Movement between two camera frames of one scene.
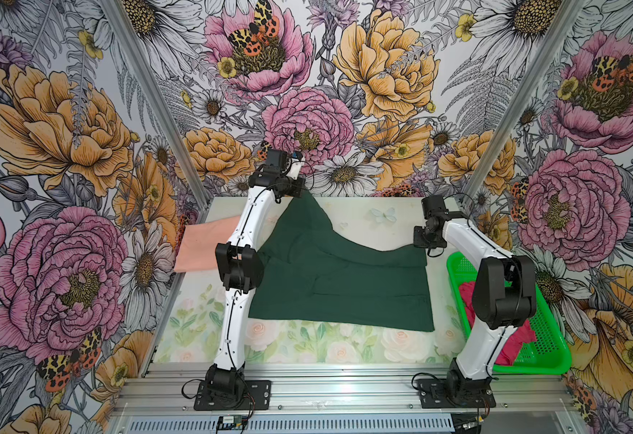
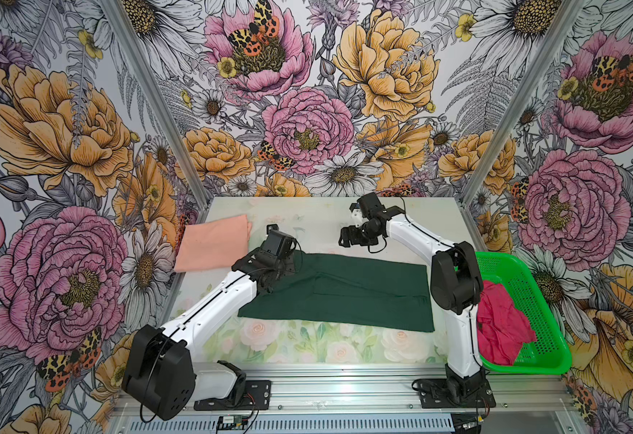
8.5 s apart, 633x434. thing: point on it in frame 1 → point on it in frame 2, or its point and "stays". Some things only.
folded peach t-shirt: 198,246 stays
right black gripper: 420,241 → 352,238
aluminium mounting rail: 341,399 stays
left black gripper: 298,186 → 288,265
